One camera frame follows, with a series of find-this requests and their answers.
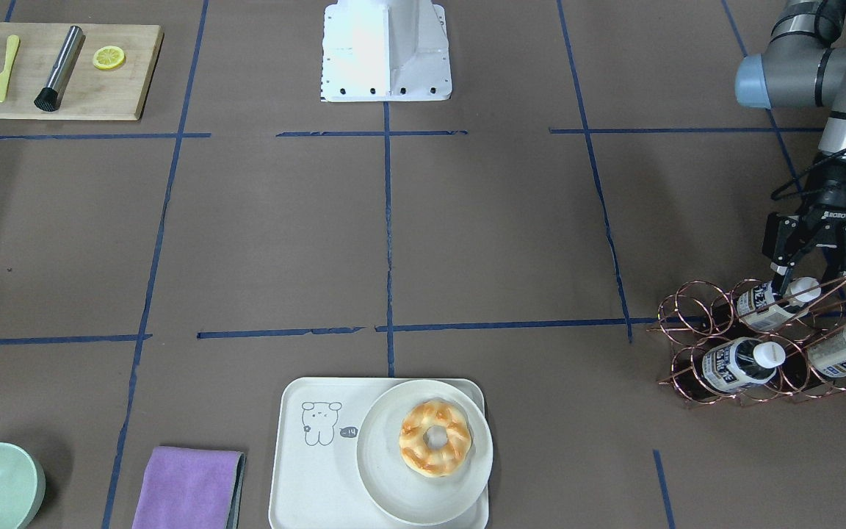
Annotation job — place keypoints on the wooden cutting board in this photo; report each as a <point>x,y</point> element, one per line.
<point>90,94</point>

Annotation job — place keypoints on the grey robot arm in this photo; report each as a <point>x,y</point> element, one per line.
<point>802,67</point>

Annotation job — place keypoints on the yellow plastic knife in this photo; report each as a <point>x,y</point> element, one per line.
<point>10,52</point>

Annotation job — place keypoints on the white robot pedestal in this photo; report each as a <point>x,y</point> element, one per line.
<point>385,51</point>

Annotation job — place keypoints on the cream round plate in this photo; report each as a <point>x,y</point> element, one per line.
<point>406,495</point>

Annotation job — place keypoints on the copper wire bottle rack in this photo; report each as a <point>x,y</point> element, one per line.
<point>700,315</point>

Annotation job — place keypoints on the purple folded cloth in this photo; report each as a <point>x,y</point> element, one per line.
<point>191,488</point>

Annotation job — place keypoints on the lemon slice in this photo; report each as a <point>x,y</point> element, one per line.
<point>108,57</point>

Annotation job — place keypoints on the glazed ring donut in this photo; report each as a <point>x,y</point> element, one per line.
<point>434,440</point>

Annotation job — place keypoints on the steel muddler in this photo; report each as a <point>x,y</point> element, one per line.
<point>50,96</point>

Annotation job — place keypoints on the cream rectangular tray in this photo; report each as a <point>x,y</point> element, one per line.
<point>315,482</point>

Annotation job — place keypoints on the dark tea bottle top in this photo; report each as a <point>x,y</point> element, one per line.
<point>759,309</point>

